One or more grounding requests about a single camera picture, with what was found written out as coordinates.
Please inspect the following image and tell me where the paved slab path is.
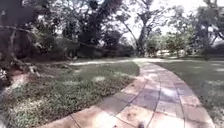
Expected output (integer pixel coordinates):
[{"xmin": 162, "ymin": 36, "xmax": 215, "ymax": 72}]
[{"xmin": 37, "ymin": 60, "xmax": 216, "ymax": 128}]

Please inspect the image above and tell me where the row of trees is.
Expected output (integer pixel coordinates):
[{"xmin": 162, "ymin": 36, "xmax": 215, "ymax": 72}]
[{"xmin": 0, "ymin": 0, "xmax": 224, "ymax": 63}]

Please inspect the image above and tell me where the grass lawn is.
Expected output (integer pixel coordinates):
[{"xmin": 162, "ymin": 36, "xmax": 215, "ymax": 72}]
[
  {"xmin": 155, "ymin": 58, "xmax": 224, "ymax": 128},
  {"xmin": 0, "ymin": 59, "xmax": 141, "ymax": 128}
]

